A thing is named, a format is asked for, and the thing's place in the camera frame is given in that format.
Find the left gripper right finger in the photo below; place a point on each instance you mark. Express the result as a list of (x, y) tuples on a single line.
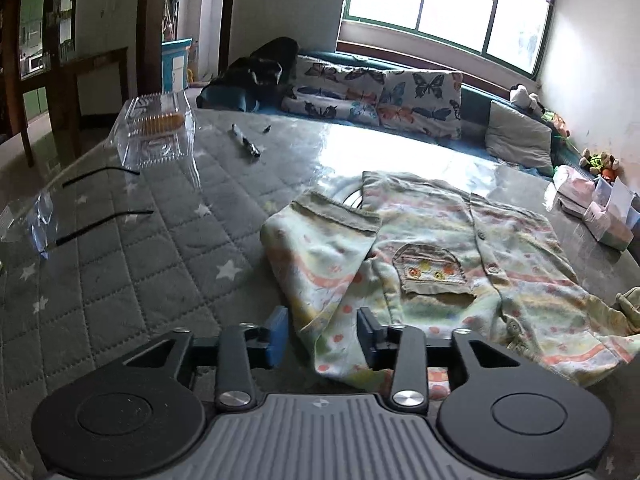
[(405, 350)]

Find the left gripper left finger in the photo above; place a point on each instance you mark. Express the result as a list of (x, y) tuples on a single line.
[(235, 352)]

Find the patterned children's shirt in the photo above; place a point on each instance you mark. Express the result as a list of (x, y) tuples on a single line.
[(425, 254)]

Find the black marker pen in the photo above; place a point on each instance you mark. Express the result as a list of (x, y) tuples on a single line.
[(247, 146)]

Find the clear plastic food container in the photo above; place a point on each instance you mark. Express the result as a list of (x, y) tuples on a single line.
[(136, 150)]

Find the eyeglasses with black temples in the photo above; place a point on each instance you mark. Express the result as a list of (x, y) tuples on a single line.
[(78, 206)]

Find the grey cushion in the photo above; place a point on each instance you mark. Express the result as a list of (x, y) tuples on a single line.
[(514, 137)]

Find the bread in container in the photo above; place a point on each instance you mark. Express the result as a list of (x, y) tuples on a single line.
[(161, 124)]

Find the right butterfly pillow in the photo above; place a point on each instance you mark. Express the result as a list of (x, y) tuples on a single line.
[(422, 101)]

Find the butterfly pillow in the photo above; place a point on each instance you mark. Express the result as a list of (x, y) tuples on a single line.
[(335, 93), (422, 101)]

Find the tissue box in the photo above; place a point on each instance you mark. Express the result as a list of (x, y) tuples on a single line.
[(612, 217)]

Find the black bag on sofa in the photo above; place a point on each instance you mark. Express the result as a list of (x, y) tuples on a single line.
[(253, 81)]

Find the left butterfly pillow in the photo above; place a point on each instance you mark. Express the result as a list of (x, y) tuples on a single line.
[(335, 93)]

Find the green orange plush toy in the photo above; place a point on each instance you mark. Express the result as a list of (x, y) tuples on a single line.
[(602, 164)]

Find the white plush toy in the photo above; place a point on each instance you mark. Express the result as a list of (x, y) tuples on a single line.
[(526, 101)]

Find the blue white cabinet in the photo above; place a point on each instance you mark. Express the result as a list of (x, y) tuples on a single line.
[(174, 56)]

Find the dark wooden side table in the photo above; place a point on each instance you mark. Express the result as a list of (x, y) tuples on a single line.
[(62, 84)]

